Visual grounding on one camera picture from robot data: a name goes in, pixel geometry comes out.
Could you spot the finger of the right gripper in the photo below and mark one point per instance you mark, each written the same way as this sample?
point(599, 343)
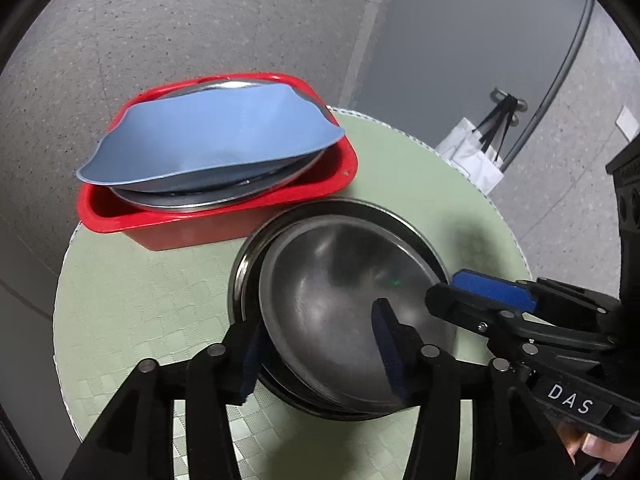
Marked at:
point(558, 303)
point(494, 313)

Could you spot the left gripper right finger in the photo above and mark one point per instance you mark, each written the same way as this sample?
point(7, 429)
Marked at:
point(511, 438)

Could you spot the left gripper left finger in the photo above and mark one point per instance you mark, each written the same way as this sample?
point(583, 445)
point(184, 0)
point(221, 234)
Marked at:
point(132, 437)

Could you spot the large steel bowl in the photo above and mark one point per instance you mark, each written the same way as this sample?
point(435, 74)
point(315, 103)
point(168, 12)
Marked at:
point(243, 300)

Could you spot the small steel bowl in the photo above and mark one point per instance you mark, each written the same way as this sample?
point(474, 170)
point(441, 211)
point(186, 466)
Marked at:
point(317, 285)

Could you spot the person's right hand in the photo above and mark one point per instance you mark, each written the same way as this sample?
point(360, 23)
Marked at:
point(611, 454)

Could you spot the white tote bag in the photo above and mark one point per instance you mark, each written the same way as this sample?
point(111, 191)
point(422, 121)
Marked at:
point(475, 150)

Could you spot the red plastic basket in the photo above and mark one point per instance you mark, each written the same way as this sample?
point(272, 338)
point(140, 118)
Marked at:
point(101, 211)

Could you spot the steel plate in basket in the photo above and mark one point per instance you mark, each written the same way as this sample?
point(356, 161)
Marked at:
point(202, 190)

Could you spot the blue plate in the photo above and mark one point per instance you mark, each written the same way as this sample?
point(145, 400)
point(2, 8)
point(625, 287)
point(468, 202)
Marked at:
point(215, 130)

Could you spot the metal door handle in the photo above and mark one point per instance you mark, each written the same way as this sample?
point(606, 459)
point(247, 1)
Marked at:
point(499, 95)

